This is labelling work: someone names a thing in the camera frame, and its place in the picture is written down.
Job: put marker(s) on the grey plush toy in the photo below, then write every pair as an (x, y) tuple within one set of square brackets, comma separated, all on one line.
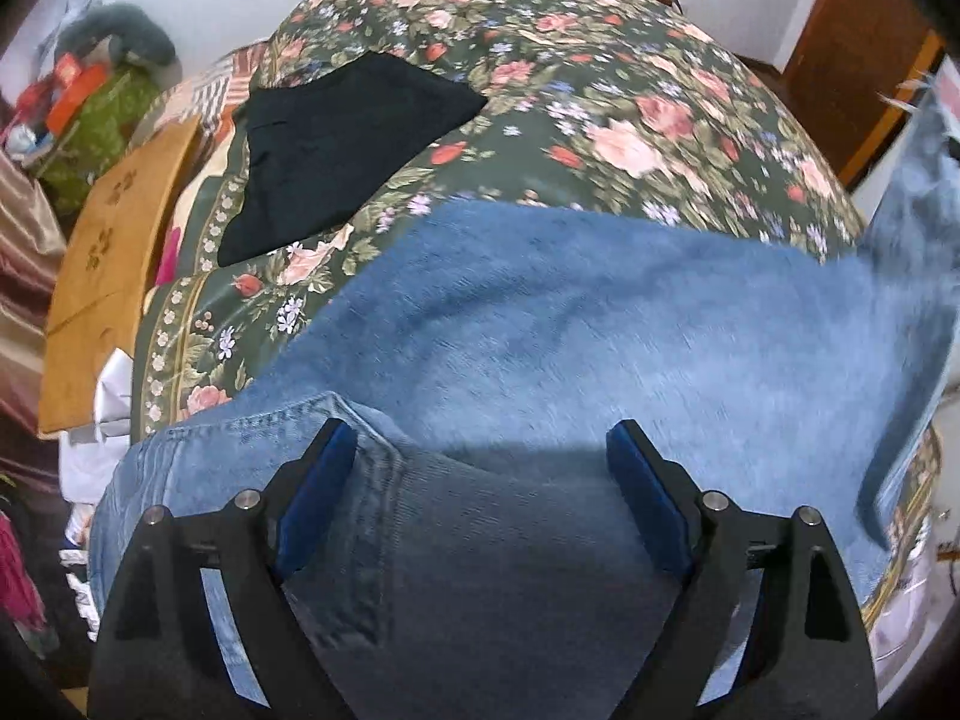
[(131, 37)]

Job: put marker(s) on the brown wooden door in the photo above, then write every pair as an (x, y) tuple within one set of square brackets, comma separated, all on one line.
[(850, 78)]

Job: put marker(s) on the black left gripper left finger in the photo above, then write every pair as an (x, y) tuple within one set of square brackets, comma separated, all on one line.
[(197, 624)]

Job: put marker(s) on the green floral bed cover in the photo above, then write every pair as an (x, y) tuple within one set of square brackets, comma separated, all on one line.
[(606, 108)]

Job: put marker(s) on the green fabric storage box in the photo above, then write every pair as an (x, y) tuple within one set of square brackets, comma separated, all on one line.
[(94, 140)]

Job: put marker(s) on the pink satin curtain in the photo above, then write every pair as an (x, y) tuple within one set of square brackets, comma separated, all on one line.
[(33, 246)]

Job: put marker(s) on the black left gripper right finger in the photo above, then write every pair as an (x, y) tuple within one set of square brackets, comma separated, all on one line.
[(765, 625)]

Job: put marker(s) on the orange box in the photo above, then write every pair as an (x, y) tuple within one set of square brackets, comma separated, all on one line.
[(68, 102)]

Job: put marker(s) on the white crumpled cloth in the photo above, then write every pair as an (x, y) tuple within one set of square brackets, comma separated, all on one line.
[(88, 455)]

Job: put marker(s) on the wooden lap desk board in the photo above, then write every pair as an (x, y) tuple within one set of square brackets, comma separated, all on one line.
[(109, 265)]

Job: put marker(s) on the blue denim jeans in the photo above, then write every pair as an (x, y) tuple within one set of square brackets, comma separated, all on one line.
[(482, 562)]

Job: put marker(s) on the black folded garment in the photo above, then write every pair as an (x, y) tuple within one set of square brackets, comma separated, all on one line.
[(318, 151)]

